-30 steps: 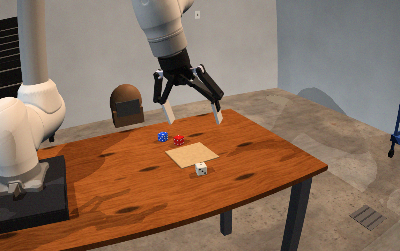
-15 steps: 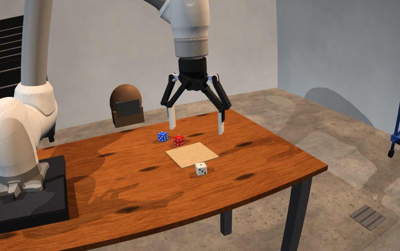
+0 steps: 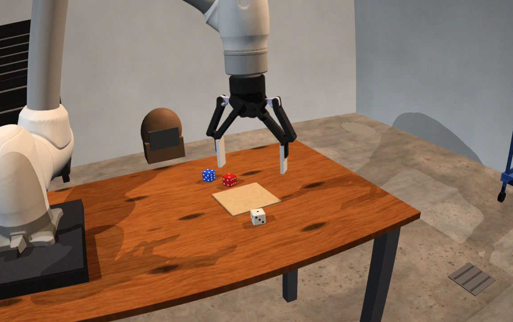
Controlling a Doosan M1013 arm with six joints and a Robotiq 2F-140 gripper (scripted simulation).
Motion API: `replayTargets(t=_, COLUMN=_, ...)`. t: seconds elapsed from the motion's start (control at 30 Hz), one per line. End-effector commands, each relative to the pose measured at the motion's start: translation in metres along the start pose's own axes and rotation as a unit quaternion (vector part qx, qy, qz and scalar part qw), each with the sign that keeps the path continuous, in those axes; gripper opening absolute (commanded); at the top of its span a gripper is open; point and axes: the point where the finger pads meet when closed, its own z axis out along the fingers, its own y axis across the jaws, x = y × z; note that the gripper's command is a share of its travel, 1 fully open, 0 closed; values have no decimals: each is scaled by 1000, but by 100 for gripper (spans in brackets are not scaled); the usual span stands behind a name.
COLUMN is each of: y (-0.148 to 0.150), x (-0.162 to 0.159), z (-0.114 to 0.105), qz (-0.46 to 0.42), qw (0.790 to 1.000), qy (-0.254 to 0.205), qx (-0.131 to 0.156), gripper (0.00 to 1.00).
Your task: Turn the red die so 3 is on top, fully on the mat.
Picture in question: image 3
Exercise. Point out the beige square mat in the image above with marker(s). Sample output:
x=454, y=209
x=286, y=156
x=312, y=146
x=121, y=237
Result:
x=243, y=199

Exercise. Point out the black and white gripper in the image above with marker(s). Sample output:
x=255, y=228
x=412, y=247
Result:
x=248, y=99

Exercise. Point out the red die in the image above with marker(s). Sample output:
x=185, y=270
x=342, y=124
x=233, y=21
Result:
x=229, y=180

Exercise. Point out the blue die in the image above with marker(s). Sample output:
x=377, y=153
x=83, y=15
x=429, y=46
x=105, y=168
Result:
x=208, y=175

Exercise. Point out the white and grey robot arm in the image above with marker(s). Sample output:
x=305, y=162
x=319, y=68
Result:
x=35, y=151

